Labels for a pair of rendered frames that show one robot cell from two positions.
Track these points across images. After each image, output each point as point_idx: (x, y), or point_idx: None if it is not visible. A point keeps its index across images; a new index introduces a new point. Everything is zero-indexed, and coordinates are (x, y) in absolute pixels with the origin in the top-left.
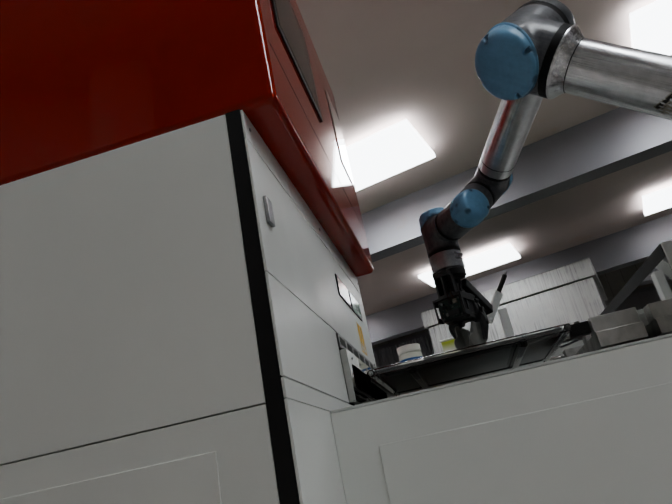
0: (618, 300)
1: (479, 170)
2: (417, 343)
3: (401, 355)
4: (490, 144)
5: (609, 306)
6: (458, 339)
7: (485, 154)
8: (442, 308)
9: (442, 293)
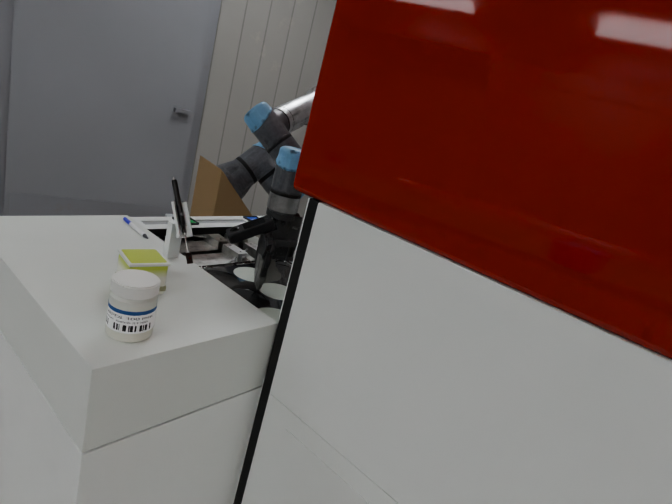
0: (223, 230)
1: (289, 126)
2: (135, 269)
3: (157, 297)
4: (302, 121)
5: (203, 229)
6: (274, 271)
7: (297, 122)
8: (295, 248)
9: (291, 233)
